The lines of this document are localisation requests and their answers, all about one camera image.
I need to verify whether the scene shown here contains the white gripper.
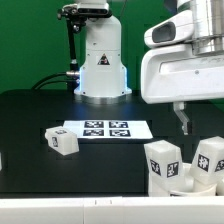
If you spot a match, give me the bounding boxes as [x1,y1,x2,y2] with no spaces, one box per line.
[141,44,224,135]

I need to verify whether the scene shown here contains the white round stool seat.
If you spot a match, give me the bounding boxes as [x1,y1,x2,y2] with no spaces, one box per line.
[148,162,224,198]

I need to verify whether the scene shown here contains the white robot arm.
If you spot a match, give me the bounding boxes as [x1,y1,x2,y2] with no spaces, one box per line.
[75,0,224,133]

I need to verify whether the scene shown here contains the white marker sheet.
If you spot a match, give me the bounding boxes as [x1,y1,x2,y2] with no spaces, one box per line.
[63,120,153,139]

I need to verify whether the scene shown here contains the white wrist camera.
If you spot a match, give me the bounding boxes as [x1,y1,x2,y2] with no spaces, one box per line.
[144,10,194,48]

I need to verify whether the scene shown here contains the white front wall rail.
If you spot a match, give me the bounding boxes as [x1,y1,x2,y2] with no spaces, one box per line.
[0,197,224,224]

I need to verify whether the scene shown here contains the black cables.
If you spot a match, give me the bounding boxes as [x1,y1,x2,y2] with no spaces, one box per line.
[31,71,81,90]

